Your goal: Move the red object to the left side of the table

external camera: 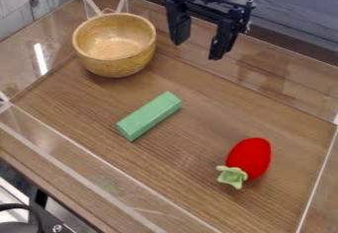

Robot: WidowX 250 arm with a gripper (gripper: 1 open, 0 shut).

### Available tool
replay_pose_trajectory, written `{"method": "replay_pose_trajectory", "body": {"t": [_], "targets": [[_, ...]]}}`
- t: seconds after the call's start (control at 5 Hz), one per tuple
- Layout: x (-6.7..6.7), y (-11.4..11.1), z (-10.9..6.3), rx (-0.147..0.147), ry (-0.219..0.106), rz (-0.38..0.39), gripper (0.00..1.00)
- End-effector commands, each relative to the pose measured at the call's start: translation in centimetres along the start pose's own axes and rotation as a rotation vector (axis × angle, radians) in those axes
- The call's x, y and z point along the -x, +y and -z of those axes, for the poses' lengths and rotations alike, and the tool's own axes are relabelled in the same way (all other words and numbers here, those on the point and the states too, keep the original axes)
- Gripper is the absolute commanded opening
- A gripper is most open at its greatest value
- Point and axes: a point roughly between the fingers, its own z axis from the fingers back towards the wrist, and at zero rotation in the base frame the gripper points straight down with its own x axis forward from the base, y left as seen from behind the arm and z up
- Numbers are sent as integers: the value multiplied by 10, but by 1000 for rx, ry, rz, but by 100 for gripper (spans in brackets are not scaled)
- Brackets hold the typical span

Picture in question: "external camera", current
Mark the clear acrylic tray wall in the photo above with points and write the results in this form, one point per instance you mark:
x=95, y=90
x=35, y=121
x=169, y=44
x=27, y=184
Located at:
x=154, y=185

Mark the green rectangular block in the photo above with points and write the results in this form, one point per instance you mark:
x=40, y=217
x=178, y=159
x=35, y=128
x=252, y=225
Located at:
x=149, y=115

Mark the wooden bowl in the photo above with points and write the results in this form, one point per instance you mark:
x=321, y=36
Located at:
x=115, y=44

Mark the red plush strawberry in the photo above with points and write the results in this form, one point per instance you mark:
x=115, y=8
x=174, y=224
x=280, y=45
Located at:
x=246, y=162

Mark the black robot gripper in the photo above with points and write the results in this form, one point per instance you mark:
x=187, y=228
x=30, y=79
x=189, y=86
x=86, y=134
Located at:
x=179, y=9

